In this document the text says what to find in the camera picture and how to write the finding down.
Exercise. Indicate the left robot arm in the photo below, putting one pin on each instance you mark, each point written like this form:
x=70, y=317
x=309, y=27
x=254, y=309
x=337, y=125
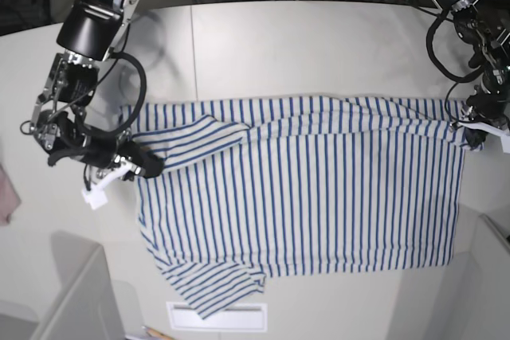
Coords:
x=485, y=28

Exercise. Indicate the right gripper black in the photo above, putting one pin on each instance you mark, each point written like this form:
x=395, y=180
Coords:
x=63, y=138

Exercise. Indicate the grey partition panel right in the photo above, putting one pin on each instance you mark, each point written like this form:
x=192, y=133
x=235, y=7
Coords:
x=475, y=291

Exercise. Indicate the grey partition panel left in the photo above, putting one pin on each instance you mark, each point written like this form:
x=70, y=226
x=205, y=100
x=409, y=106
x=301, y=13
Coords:
x=84, y=308

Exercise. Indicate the pink cloth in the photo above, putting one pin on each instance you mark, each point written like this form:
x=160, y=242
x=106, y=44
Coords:
x=9, y=199

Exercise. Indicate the grey partition panel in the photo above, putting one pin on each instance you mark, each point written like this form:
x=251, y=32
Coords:
x=475, y=291
x=84, y=308

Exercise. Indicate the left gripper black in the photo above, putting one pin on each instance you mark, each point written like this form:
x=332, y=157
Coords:
x=490, y=100

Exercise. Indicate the blue white striped T-shirt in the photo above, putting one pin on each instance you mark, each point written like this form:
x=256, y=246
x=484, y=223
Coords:
x=300, y=186

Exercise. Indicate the white table slot plate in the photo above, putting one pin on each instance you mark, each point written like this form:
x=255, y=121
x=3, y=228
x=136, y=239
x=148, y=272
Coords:
x=241, y=318

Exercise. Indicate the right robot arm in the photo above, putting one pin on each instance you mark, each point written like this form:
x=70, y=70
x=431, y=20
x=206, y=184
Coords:
x=88, y=37

